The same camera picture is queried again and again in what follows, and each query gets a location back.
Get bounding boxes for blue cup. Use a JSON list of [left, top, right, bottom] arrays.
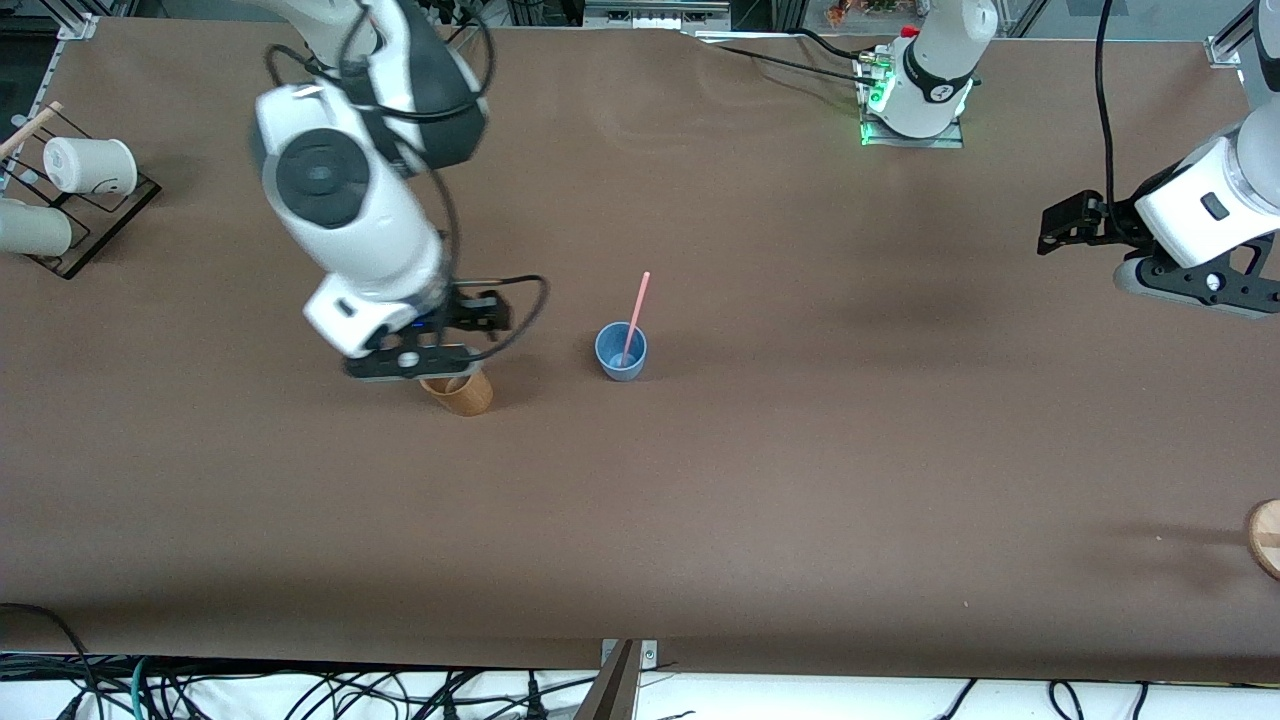
[[595, 321, 649, 383]]

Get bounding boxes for pink straw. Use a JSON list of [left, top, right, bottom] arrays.
[[621, 271, 652, 367]]

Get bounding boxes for bamboo wooden cup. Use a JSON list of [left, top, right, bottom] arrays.
[[420, 370, 494, 418]]

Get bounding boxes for black cup rack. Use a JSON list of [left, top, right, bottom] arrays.
[[0, 130, 162, 280]]

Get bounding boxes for white cup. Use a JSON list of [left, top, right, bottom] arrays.
[[43, 137, 138, 197], [0, 198, 74, 257]]

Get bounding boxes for orange objects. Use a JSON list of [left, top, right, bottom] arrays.
[[825, 0, 901, 27]]

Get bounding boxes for grey device box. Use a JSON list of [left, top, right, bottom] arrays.
[[583, 0, 733, 31]]

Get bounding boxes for round wooden disc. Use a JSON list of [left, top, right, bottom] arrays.
[[1245, 498, 1280, 582]]

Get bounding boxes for wooden stick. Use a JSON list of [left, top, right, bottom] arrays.
[[0, 100, 64, 161]]

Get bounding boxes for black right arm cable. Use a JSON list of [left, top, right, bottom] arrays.
[[264, 0, 550, 367]]

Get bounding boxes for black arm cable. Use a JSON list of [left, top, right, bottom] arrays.
[[264, 0, 550, 367], [1094, 0, 1137, 242]]

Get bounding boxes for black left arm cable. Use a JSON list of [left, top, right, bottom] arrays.
[[1094, 0, 1137, 242]]

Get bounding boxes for aluminium frame profile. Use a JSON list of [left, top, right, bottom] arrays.
[[1205, 0, 1259, 69], [58, 0, 103, 43]]

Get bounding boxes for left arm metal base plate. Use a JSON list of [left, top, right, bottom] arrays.
[[858, 50, 967, 149]]

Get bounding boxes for black table cable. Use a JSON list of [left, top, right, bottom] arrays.
[[795, 28, 867, 61], [712, 44, 881, 87]]

